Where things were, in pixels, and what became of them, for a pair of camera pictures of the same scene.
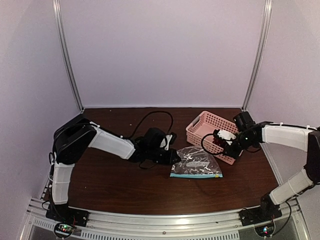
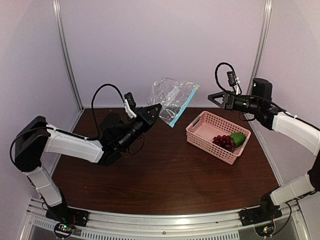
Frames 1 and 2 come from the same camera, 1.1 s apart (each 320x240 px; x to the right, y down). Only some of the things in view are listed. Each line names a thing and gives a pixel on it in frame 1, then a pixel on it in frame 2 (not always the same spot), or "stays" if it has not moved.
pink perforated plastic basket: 201,131 stays
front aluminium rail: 219,226 stays
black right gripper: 234,154 -> 228,103
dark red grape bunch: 219,141 stays
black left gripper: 169,160 -> 146,117
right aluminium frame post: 259,56 stays
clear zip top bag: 194,161 -> 174,96
